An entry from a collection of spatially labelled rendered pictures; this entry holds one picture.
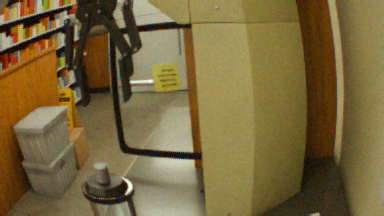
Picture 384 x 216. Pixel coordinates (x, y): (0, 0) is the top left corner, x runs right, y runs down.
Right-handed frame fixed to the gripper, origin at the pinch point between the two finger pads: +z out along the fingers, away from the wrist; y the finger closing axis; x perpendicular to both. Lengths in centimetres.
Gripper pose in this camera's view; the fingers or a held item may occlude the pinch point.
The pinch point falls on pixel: (103, 85)
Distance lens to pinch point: 72.0
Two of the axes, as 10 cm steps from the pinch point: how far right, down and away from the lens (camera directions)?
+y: -9.9, 1.0, 1.4
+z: 1.5, 9.3, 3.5
